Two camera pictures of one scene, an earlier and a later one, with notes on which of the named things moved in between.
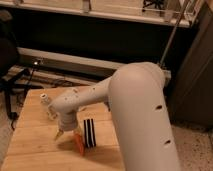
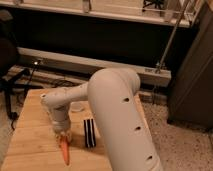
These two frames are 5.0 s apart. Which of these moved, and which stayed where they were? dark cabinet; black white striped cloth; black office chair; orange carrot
Moved: orange carrot
Stayed: dark cabinet; black office chair; black white striped cloth
